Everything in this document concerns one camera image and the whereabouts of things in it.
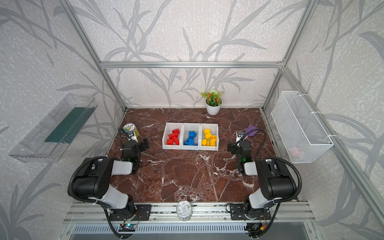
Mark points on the purple toy shovel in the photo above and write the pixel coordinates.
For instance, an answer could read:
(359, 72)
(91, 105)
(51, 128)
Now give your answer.
(251, 131)

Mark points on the green label tin can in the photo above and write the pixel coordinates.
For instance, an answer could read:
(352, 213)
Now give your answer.
(131, 131)

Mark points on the clear plastic wall shelf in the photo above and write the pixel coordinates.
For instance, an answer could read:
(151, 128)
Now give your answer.
(48, 141)

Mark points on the narrow red lego brick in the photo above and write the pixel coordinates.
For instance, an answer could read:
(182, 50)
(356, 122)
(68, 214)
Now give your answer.
(173, 136)

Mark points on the aluminium front rail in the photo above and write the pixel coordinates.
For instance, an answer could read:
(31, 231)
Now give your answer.
(217, 212)

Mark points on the potted green plant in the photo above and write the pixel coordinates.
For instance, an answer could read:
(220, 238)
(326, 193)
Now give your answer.
(213, 100)

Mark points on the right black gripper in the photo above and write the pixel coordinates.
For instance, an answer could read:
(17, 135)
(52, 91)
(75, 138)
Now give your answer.
(240, 147)

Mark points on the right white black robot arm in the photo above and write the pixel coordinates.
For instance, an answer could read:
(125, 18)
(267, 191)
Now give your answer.
(279, 180)

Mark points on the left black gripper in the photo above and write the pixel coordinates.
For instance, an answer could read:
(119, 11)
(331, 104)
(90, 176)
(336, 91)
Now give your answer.
(132, 145)

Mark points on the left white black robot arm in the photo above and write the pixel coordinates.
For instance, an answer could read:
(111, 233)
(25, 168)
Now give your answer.
(91, 180)

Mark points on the silver round knob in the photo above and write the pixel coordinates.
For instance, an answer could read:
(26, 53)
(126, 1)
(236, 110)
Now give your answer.
(184, 210)

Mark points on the white three-compartment bin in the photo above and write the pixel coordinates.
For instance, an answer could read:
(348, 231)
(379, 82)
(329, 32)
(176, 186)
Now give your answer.
(184, 134)

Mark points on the white wire basket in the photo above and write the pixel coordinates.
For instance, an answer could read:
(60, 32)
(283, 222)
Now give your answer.
(302, 134)

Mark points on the long red lego brick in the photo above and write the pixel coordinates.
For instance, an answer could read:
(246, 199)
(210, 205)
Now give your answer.
(170, 141)

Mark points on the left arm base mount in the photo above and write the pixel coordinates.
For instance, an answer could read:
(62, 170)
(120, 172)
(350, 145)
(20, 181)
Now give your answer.
(141, 212)

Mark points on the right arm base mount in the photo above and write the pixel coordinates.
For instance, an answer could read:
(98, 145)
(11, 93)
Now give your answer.
(244, 212)

